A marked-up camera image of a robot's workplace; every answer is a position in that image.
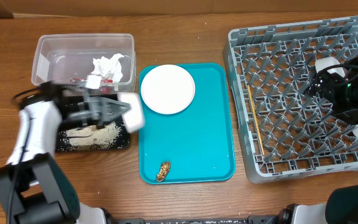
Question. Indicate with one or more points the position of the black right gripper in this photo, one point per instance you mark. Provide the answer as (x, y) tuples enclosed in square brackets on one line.
[(327, 89)]

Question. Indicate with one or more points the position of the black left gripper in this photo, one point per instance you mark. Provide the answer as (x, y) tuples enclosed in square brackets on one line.
[(102, 102)]

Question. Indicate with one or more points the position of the red snack wrapper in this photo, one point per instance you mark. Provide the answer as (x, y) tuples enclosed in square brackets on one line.
[(104, 88)]

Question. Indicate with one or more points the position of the pink bowl with rice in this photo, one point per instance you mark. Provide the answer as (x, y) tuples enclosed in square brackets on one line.
[(134, 118)]

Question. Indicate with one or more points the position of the grey-green bowl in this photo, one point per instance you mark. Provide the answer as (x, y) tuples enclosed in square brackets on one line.
[(322, 63)]

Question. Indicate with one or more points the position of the white tissue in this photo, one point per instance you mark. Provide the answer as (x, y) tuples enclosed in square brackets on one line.
[(108, 68)]

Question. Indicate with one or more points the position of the large white plate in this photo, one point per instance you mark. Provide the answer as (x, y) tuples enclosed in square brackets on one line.
[(167, 89)]

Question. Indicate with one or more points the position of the brown food scrap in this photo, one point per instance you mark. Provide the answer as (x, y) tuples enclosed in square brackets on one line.
[(164, 170)]

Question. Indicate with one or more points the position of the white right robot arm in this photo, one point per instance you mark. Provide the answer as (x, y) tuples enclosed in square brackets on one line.
[(342, 204)]

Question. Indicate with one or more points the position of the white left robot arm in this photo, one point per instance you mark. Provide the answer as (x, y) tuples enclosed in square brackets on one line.
[(33, 188)]

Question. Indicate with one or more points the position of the grey dishwasher rack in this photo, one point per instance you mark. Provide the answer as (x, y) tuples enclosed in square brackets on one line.
[(299, 135)]

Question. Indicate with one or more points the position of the cooked rice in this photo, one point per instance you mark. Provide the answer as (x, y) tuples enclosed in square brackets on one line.
[(91, 138)]

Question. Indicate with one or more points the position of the clear plastic bin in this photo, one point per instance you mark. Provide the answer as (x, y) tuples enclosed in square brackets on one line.
[(60, 57)]

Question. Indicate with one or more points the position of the black tray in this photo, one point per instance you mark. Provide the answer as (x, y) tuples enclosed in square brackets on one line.
[(122, 142)]

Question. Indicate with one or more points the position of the teal serving tray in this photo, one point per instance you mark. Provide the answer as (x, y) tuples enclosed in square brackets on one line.
[(198, 141)]

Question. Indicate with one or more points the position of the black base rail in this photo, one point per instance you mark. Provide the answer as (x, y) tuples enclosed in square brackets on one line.
[(197, 221)]

